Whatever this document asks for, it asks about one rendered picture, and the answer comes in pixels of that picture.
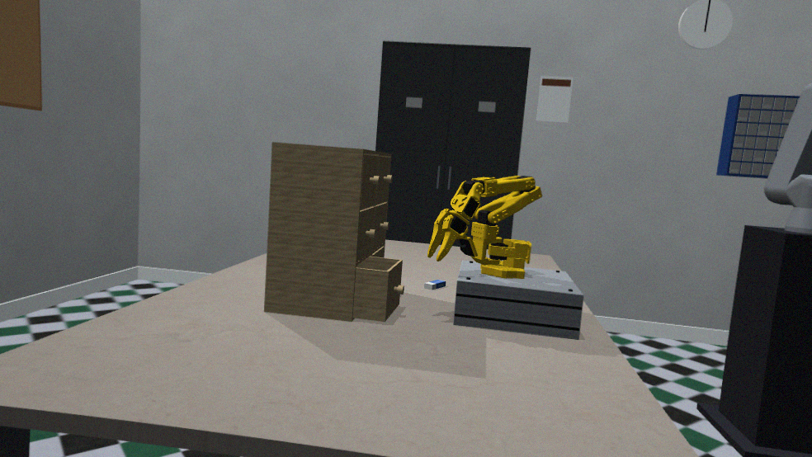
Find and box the brown wooden chest of drawers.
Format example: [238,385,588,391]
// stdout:
[264,142,392,322]

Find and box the white and blue eraser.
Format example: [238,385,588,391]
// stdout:
[424,280,446,290]

